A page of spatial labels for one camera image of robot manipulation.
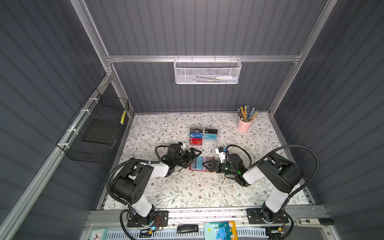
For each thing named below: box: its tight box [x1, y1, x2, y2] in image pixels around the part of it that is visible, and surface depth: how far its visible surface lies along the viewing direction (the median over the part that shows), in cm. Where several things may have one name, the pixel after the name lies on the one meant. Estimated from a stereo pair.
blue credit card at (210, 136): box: [204, 133, 218, 141], surface depth 102 cm
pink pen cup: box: [237, 118, 252, 133], surface depth 107 cm
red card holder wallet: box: [189, 156, 215, 172], surface depth 93 cm
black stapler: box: [177, 225, 199, 234], surface depth 69 cm
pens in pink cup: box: [237, 105, 260, 123], surface depth 106 cm
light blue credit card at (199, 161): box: [196, 156, 204, 170], surface depth 95 cm
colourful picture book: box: [204, 221, 238, 240], surface depth 71 cm
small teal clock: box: [89, 228, 108, 240], surface depth 69 cm
